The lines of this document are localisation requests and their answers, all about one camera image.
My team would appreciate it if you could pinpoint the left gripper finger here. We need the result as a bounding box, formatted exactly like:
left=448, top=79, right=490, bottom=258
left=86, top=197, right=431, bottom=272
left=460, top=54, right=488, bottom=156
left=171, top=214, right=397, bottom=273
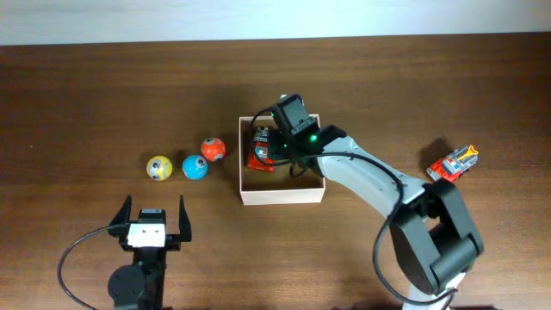
left=110, top=195, right=132, bottom=226
left=178, top=195, right=191, bottom=235

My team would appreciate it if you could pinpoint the blue toy ball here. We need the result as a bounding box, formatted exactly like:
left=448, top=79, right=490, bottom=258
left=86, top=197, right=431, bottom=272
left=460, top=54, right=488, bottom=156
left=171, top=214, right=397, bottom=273
left=182, top=155, right=208, bottom=180

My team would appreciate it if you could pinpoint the white cardboard box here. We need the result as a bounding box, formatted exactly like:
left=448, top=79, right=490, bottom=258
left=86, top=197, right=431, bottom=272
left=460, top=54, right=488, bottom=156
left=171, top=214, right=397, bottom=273
left=238, top=116, right=326, bottom=206

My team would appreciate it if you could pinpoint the red toy truck grey top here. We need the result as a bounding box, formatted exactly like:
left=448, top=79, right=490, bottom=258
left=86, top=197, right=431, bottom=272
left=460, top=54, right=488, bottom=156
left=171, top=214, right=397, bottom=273
left=247, top=127, right=275, bottom=173

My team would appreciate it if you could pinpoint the orange toy ball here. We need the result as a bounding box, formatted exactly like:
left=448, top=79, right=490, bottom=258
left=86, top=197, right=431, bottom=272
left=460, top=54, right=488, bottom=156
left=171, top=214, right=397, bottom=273
left=201, top=138, right=226, bottom=162

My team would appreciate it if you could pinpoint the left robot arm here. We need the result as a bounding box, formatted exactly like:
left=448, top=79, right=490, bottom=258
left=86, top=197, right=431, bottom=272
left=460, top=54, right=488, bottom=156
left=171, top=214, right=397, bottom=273
left=108, top=196, right=192, bottom=310

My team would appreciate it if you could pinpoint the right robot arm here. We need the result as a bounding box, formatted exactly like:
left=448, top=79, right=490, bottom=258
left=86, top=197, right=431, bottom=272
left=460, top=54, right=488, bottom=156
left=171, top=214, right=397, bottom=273
left=268, top=126, right=484, bottom=309

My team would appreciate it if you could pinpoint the yellow toy ball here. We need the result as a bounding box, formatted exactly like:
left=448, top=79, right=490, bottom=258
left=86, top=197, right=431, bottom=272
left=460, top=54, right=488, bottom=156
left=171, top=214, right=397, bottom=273
left=146, top=156, right=173, bottom=181

